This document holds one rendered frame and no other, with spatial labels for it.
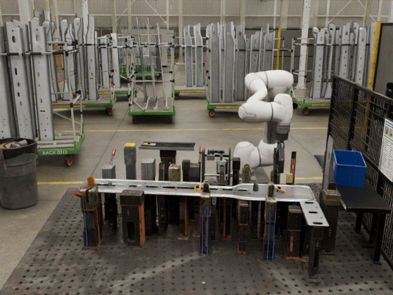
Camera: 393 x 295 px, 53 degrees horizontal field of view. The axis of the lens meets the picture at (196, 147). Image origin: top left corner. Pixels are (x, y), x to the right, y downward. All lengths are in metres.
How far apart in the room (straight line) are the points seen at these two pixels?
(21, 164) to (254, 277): 3.13
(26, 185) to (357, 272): 3.55
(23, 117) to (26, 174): 1.81
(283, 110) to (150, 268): 1.09
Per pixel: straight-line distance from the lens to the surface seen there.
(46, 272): 2.26
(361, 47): 10.20
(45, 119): 6.27
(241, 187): 2.38
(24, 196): 4.77
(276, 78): 2.69
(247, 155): 2.93
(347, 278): 2.22
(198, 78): 11.81
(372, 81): 5.21
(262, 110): 2.12
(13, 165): 4.60
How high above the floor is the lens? 1.89
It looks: 16 degrees down
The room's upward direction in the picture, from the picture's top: straight up
